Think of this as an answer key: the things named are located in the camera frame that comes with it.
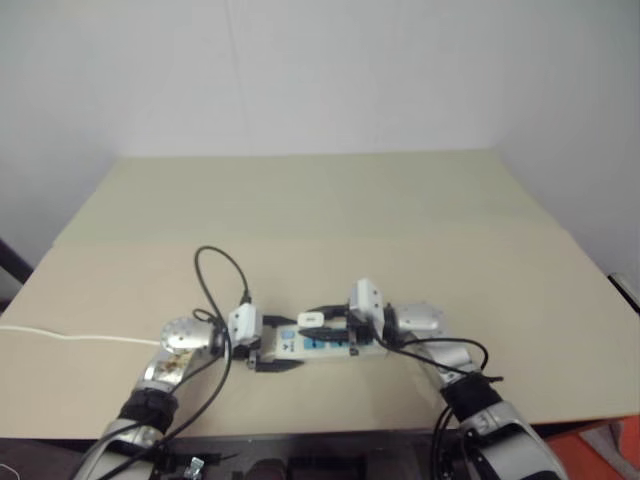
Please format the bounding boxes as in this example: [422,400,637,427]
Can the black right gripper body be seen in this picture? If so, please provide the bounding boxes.
[343,302,382,359]

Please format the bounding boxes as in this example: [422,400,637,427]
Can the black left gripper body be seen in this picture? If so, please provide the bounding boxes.
[228,313,270,367]

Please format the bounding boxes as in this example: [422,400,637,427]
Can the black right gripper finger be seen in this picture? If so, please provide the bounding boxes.
[297,326,352,347]
[305,302,351,327]

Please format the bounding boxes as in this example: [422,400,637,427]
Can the white power strip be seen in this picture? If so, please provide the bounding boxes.
[258,319,389,364]

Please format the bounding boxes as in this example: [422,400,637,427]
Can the orange object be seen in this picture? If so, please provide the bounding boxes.
[533,413,640,480]

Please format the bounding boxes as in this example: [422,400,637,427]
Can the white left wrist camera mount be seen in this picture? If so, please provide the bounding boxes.
[227,303,264,347]

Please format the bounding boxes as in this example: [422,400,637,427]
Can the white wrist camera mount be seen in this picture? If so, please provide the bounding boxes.
[227,303,264,347]
[348,277,386,335]

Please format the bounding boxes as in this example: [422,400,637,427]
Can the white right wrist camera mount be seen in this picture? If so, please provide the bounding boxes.
[348,277,386,335]

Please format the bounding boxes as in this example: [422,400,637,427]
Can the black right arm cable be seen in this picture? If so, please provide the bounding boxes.
[372,319,504,480]

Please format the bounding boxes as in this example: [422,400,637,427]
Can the white power strip cord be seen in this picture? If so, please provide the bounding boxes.
[0,324,159,348]

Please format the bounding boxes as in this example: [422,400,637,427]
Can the dark chair frame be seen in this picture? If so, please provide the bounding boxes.
[0,237,35,314]

